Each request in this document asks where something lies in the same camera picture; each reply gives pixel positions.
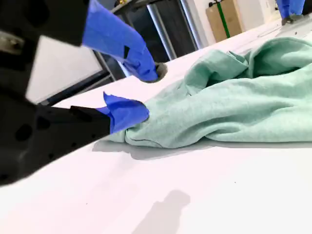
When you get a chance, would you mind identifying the pale green T-shirt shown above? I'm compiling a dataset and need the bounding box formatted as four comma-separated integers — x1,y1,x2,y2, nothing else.
107,36,312,149

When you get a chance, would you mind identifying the brown cardboard box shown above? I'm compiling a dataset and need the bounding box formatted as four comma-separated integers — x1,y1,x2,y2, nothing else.
206,0,243,43

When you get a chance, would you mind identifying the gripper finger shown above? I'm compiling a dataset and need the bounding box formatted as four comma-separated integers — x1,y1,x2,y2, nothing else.
0,0,169,83
31,91,150,171

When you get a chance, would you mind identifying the green stick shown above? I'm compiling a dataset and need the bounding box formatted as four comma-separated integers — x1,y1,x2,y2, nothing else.
214,0,231,39

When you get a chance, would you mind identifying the shiny metal pole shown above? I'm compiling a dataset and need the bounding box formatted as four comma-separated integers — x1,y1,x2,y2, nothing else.
180,0,208,49
146,3,177,61

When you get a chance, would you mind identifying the white flat panel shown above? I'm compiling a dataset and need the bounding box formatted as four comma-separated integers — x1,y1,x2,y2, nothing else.
25,35,103,104

